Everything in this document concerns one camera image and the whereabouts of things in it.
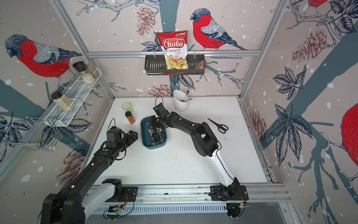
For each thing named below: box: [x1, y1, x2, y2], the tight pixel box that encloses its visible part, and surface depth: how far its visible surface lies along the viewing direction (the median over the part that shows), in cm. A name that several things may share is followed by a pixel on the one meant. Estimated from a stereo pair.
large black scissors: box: [149, 129, 165, 146], surface depth 96 cm
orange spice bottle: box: [124, 111, 136, 125], surface depth 100 cm
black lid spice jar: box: [72, 61, 96, 85], surface depth 83 cm
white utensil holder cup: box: [172, 89, 189, 112], surface depth 109 cm
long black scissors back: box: [207, 117, 229, 134], surface depth 103 cm
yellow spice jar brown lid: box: [50, 91, 76, 112], surface depth 69 cm
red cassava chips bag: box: [156, 30, 189, 70], surface depth 84 cm
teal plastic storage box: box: [140, 115, 168, 149], surface depth 97 cm
